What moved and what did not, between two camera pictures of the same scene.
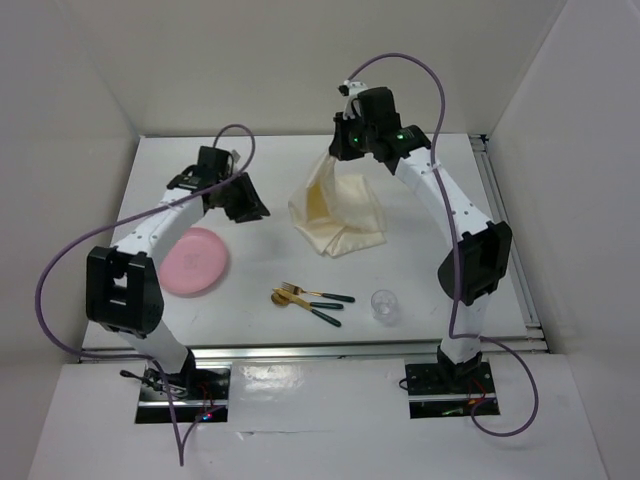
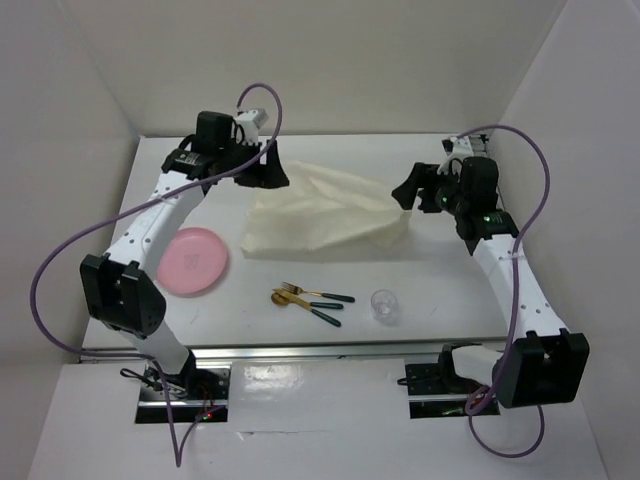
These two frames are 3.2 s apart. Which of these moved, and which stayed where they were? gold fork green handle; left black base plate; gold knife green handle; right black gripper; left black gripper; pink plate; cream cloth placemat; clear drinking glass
Moved: left black gripper; right black gripper; cream cloth placemat
Stayed: left black base plate; pink plate; clear drinking glass; gold fork green handle; gold knife green handle
